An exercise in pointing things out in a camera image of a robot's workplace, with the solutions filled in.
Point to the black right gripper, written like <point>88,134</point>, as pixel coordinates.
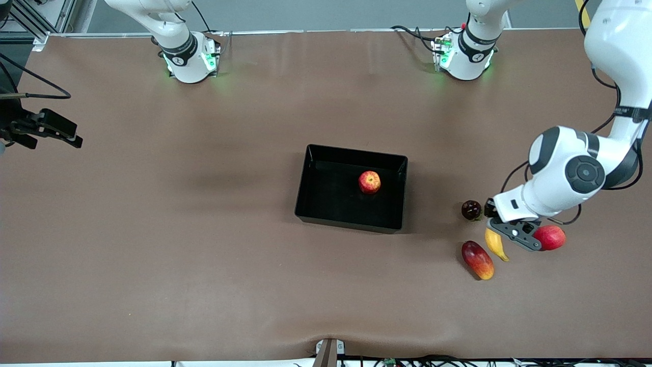
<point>14,127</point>

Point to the yellow banana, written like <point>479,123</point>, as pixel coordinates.
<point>495,244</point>

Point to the red yellow apple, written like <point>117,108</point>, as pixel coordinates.
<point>369,182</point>

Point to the black plastic box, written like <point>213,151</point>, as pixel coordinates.
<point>326,204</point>

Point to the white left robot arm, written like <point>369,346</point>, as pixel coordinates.
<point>555,178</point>

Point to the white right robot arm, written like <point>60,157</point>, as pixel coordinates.
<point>183,63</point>

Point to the plain red apple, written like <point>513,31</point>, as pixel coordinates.
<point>552,238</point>

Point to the dark purple mangosteen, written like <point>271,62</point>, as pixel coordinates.
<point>471,210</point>

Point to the red yellow mango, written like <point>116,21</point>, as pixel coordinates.
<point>478,260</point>

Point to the brown table mat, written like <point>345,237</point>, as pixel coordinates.
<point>326,285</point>

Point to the small green circuit board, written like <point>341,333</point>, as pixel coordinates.
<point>389,362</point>

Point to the metal table clamp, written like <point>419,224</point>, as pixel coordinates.
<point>328,354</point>

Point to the aluminium frame profile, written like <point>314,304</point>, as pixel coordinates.
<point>63,12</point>

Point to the metal table edge rail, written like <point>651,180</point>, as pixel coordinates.
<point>331,30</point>

